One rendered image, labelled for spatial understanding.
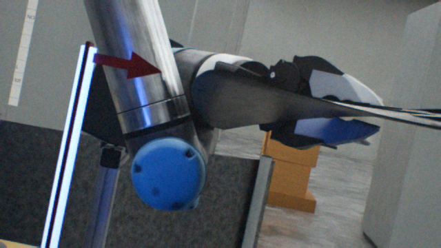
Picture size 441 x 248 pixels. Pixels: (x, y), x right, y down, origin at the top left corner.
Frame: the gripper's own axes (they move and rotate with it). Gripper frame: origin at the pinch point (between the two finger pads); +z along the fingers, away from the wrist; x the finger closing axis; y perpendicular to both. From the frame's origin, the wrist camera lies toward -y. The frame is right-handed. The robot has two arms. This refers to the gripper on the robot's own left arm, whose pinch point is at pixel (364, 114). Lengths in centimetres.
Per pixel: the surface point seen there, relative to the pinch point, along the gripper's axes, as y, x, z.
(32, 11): 223, -50, -577
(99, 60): -23.0, 2.5, -8.7
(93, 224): 8, 24, -52
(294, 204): 574, 53, -563
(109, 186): 9, 17, -51
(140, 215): 90, 36, -155
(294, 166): 564, 13, -569
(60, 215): -22.5, 15.6, -8.5
